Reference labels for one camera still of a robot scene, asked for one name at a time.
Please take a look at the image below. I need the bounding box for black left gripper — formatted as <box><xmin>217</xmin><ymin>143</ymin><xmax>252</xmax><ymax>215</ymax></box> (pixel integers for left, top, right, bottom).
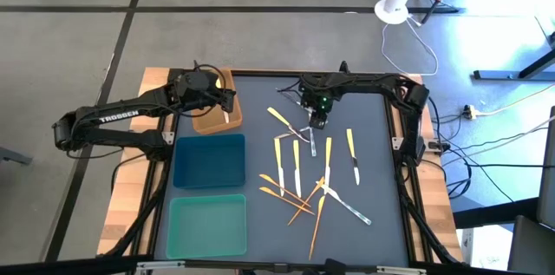
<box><xmin>186</xmin><ymin>70</ymin><xmax>238</xmax><ymax>115</ymax></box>

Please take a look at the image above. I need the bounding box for dark grey chair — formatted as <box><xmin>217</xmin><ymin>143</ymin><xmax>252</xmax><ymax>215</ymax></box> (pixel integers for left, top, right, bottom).
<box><xmin>506</xmin><ymin>105</ymin><xmax>555</xmax><ymax>275</ymax></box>

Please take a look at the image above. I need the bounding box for black cable bundle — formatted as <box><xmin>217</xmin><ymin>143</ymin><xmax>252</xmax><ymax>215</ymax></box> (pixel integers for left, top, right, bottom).
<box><xmin>97</xmin><ymin>166</ymin><xmax>173</xmax><ymax>259</ymax></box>
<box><xmin>398</xmin><ymin>166</ymin><xmax>467</xmax><ymax>267</ymax></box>

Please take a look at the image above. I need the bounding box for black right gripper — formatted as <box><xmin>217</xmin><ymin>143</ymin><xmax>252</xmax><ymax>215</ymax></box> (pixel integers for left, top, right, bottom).
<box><xmin>300</xmin><ymin>85</ymin><xmax>336</xmax><ymax>131</ymax></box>

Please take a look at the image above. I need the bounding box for black floor cable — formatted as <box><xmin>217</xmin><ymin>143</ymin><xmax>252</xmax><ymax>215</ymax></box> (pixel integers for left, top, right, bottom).
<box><xmin>466</xmin><ymin>161</ymin><xmax>555</xmax><ymax>169</ymax></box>

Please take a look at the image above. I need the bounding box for black desk foot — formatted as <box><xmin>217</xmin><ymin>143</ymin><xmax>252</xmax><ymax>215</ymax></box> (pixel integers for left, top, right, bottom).
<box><xmin>472</xmin><ymin>47</ymin><xmax>555</xmax><ymax>82</ymax></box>

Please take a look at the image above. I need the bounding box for white power strip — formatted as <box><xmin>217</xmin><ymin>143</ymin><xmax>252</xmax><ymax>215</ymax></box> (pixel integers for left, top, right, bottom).
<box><xmin>461</xmin><ymin>104</ymin><xmax>481</xmax><ymax>121</ymax></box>

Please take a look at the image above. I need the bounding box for black table frame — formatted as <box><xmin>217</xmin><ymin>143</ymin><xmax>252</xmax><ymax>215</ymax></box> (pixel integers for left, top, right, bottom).
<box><xmin>129</xmin><ymin>60</ymin><xmax>434</xmax><ymax>275</ymax></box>

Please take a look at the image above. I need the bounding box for green plastic bin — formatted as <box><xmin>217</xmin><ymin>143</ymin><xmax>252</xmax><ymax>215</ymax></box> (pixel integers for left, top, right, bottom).
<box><xmin>166</xmin><ymin>193</ymin><xmax>248</xmax><ymax>260</ymax></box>

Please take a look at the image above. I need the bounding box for black base beam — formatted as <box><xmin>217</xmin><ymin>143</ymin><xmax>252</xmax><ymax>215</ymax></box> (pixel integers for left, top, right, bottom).
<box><xmin>450</xmin><ymin>199</ymin><xmax>539</xmax><ymax>229</ymax></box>

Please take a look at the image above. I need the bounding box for grey table mat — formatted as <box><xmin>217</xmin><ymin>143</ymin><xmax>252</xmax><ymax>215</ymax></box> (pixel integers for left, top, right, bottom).
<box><xmin>154</xmin><ymin>75</ymin><xmax>409</xmax><ymax>267</ymax></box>

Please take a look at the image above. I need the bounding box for white fan cable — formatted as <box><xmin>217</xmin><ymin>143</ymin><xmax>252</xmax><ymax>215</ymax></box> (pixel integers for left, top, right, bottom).
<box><xmin>380</xmin><ymin>13</ymin><xmax>440</xmax><ymax>77</ymax></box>

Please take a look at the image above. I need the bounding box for blue plastic bin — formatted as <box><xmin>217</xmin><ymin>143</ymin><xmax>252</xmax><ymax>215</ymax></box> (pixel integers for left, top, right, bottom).
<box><xmin>172</xmin><ymin>133</ymin><xmax>247</xmax><ymax>190</ymax></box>

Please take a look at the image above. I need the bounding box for gold knife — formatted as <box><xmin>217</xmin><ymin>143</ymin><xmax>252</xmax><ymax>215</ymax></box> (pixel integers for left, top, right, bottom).
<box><xmin>308</xmin><ymin>195</ymin><xmax>326</xmax><ymax>261</ymax></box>
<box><xmin>258</xmin><ymin>174</ymin><xmax>312</xmax><ymax>207</ymax></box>
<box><xmin>258</xmin><ymin>187</ymin><xmax>316</xmax><ymax>216</ymax></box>
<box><xmin>287</xmin><ymin>176</ymin><xmax>326</xmax><ymax>227</ymax></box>

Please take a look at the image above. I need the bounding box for grey floor object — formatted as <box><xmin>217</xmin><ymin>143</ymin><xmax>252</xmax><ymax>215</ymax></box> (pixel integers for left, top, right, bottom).
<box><xmin>0</xmin><ymin>147</ymin><xmax>34</xmax><ymax>167</ymax></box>

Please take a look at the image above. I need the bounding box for silver aluminium bracket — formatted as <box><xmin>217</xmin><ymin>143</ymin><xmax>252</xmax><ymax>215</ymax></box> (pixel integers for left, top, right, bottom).
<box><xmin>375</xmin><ymin>265</ymin><xmax>428</xmax><ymax>275</ymax></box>
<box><xmin>136</xmin><ymin>260</ymin><xmax>186</xmax><ymax>274</ymax></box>

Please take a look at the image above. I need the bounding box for orange plastic bin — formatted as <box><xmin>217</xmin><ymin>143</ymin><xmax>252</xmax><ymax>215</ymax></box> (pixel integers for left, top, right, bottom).
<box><xmin>190</xmin><ymin>68</ymin><xmax>244</xmax><ymax>135</ymax></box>

